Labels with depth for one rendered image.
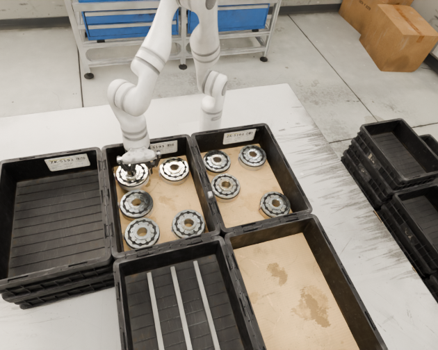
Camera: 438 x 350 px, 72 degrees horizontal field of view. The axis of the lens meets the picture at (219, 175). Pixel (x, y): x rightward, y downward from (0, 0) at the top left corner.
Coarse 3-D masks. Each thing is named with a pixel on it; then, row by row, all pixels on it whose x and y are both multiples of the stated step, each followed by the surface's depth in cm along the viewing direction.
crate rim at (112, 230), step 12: (108, 144) 101; (120, 144) 101; (192, 144) 104; (192, 156) 102; (108, 180) 92; (204, 180) 96; (108, 192) 91; (204, 192) 93; (108, 204) 87; (108, 216) 85; (216, 228) 86; (180, 240) 83; (192, 240) 84; (120, 252) 80; (132, 252) 80; (144, 252) 80
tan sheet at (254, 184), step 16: (256, 144) 121; (240, 176) 111; (256, 176) 112; (272, 176) 112; (240, 192) 107; (256, 192) 107; (224, 208) 102; (240, 208) 103; (256, 208) 103; (240, 224) 99
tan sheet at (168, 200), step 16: (160, 160) 111; (160, 192) 103; (176, 192) 104; (192, 192) 105; (160, 208) 100; (176, 208) 100; (192, 208) 101; (128, 224) 95; (160, 224) 96; (160, 240) 93
